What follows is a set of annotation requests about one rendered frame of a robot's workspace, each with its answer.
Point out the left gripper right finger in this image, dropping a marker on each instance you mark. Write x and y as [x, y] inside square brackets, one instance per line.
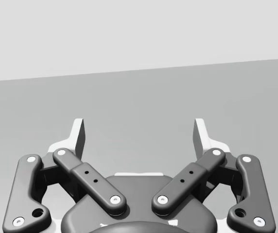
[188, 177]

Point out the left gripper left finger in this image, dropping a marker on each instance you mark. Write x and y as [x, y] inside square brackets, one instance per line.
[90, 177]

